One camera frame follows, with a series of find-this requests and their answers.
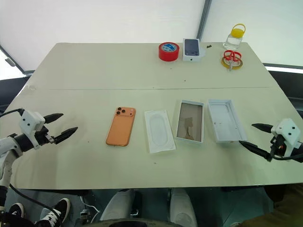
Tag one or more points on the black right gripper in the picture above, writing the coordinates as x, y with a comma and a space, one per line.
277, 144

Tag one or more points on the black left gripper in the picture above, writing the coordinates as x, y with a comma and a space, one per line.
43, 137

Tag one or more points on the orange smartphone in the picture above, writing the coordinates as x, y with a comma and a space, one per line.
120, 130

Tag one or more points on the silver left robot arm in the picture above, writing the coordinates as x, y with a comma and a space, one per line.
9, 145

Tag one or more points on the phone box with blue print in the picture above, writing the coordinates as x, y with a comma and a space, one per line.
191, 47

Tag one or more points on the brown cloth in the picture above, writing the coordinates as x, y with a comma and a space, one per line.
281, 208

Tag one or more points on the yellow tape roll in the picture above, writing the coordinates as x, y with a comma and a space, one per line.
238, 64

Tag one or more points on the black and white sneaker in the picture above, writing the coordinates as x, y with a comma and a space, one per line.
55, 214
16, 210

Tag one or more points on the white rounded leg shell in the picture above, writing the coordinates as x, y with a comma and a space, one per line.
182, 208
118, 205

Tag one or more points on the white paper insert tray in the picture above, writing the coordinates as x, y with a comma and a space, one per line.
159, 131

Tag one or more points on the clear jar with yellow lid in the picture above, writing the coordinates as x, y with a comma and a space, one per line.
233, 41

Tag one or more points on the red tape roll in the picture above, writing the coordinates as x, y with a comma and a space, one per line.
165, 56

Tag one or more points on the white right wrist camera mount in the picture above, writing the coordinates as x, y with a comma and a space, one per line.
287, 131

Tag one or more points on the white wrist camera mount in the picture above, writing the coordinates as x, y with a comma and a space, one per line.
287, 131
29, 120

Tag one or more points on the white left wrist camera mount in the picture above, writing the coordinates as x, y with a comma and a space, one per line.
29, 120

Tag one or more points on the grey slanted window frame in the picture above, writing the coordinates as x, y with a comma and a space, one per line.
14, 61

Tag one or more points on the dark grey window post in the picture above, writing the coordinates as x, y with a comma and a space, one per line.
204, 21

